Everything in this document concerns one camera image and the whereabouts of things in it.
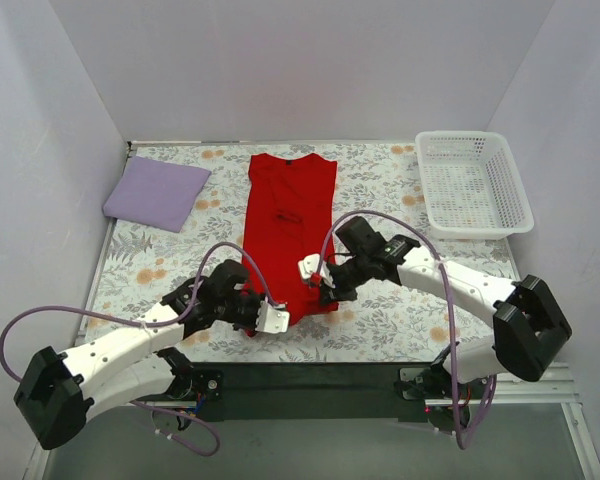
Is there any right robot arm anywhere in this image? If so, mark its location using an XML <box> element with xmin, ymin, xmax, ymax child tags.
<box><xmin>298</xmin><ymin>216</ymin><xmax>572</xmax><ymax>398</ymax></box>

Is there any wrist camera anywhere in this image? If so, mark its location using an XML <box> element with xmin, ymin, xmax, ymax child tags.
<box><xmin>255</xmin><ymin>300</ymin><xmax>290</xmax><ymax>334</ymax></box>
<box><xmin>298</xmin><ymin>253</ymin><xmax>333</xmax><ymax>287</ymax></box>

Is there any folded lilac t shirt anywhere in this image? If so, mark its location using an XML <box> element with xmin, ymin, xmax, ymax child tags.
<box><xmin>102</xmin><ymin>156</ymin><xmax>211</xmax><ymax>233</ymax></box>

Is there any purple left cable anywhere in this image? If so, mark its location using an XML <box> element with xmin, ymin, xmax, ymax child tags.
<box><xmin>0</xmin><ymin>242</ymin><xmax>286</xmax><ymax>457</ymax></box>

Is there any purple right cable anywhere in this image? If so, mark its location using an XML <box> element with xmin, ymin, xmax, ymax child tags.
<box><xmin>312</xmin><ymin>209</ymin><xmax>499</xmax><ymax>450</ymax></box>

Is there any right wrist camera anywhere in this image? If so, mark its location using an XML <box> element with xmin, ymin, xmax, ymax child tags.
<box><xmin>298</xmin><ymin>253</ymin><xmax>333</xmax><ymax>287</ymax></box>

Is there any purple cable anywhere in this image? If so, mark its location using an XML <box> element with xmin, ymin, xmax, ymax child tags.
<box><xmin>0</xmin><ymin>242</ymin><xmax>286</xmax><ymax>457</ymax></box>
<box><xmin>312</xmin><ymin>209</ymin><xmax>499</xmax><ymax>450</ymax></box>

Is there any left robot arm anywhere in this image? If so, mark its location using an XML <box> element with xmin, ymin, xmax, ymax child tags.
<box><xmin>14</xmin><ymin>260</ymin><xmax>287</xmax><ymax>450</ymax></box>

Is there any aluminium table frame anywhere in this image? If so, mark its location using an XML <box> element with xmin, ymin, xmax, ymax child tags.
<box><xmin>28</xmin><ymin>364</ymin><xmax>600</xmax><ymax>479</ymax></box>

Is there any white plastic basket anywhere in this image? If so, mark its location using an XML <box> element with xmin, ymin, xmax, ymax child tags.
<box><xmin>415</xmin><ymin>130</ymin><xmax>534</xmax><ymax>240</ymax></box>

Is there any floral table mat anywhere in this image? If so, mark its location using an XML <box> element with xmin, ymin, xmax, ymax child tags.
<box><xmin>78</xmin><ymin>141</ymin><xmax>488</xmax><ymax>362</ymax></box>

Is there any red t shirt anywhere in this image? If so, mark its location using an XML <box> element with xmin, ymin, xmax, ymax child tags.
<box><xmin>243</xmin><ymin>153</ymin><xmax>338</xmax><ymax>326</ymax></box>

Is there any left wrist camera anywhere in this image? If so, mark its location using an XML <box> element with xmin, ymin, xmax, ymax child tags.
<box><xmin>255</xmin><ymin>300</ymin><xmax>290</xmax><ymax>334</ymax></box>

